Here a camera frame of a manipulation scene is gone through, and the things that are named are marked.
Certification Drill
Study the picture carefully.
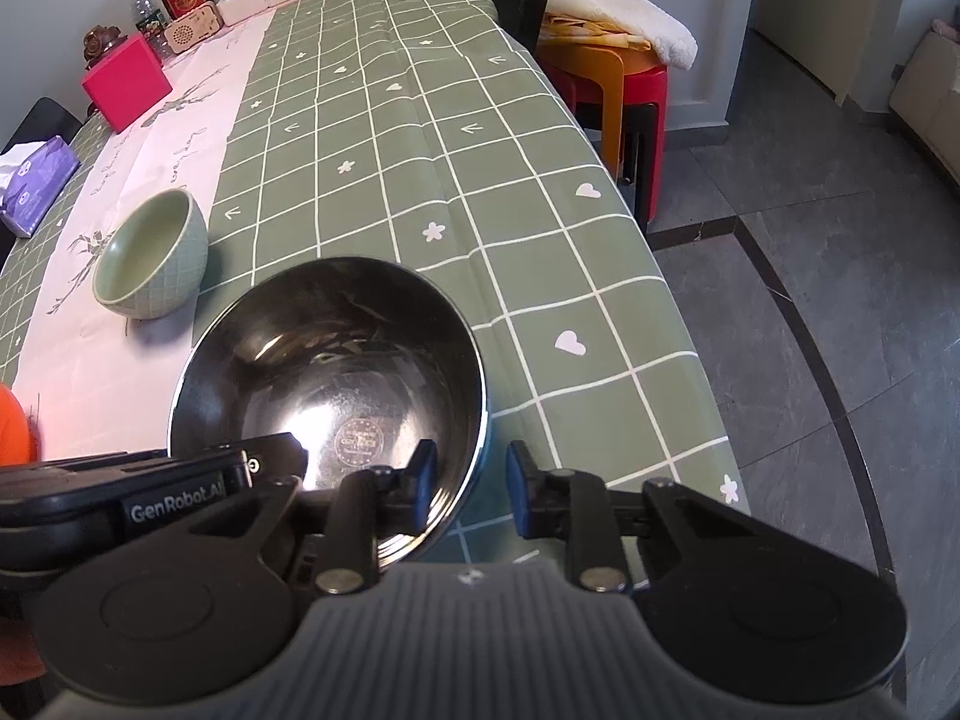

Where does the clear water bottle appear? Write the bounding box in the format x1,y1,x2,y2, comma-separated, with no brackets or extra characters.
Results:
122,0,173,53

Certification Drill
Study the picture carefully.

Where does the green checked tablecloth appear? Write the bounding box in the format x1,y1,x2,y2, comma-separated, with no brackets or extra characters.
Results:
0,0,751,567

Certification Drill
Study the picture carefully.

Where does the wooden radio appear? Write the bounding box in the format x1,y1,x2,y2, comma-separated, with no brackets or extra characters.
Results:
163,1,224,57

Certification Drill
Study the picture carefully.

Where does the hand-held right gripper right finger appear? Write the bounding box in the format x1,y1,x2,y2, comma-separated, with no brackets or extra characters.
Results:
506,441,755,592

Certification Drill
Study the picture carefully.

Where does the yellow cloth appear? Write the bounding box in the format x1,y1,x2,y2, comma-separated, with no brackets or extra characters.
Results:
540,11,650,53

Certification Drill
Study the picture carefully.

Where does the orange plastic stool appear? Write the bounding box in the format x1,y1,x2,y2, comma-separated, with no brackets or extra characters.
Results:
535,41,627,182

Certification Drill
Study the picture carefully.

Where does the brown figurine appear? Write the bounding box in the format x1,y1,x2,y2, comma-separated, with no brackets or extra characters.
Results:
82,25,125,68

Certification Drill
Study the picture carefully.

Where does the red plastic stool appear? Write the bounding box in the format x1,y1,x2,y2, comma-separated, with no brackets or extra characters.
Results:
559,64,670,237

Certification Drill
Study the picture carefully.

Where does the pink box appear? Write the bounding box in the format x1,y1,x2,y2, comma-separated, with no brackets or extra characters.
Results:
81,34,173,134

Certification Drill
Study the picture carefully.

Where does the orange steel bowl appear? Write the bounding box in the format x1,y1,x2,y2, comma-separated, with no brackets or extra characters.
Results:
0,384,40,460

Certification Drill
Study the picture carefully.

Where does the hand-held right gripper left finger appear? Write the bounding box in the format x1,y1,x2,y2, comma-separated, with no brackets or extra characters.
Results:
180,441,438,593

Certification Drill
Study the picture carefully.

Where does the purple tissue box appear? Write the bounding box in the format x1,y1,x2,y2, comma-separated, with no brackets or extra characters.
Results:
0,136,82,239

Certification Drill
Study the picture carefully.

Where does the pink table runner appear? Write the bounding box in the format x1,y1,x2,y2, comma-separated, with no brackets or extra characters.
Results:
11,11,275,458

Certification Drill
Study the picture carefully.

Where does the white fleece blanket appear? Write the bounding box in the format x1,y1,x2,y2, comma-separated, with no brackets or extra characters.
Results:
547,0,698,68

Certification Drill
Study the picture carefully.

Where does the beige sofa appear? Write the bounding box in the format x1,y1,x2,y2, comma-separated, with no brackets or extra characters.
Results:
889,15,960,200

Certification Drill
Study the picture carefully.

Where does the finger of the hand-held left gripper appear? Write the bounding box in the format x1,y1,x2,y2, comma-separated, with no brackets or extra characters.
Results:
244,433,309,487

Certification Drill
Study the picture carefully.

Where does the blue steel bowl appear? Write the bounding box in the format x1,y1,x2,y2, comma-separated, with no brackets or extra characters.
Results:
166,256,492,571

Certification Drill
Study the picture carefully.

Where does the green ceramic bowl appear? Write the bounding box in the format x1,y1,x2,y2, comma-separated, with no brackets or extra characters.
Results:
92,189,209,321

